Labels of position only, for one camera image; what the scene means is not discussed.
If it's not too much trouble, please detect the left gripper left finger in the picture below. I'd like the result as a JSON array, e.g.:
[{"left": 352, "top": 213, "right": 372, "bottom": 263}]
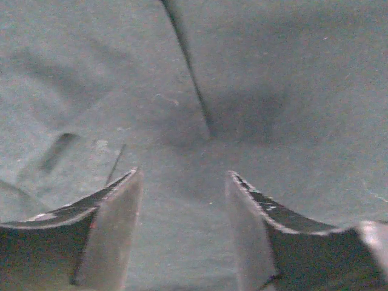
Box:
[{"left": 1, "top": 167, "right": 143, "bottom": 290}]

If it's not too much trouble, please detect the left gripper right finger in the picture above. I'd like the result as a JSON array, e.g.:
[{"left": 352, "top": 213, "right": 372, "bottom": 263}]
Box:
[{"left": 226, "top": 171, "right": 387, "bottom": 290}]

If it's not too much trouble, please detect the black t shirt blue logo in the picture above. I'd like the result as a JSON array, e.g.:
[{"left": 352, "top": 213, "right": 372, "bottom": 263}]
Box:
[{"left": 1, "top": 1, "right": 387, "bottom": 290}]

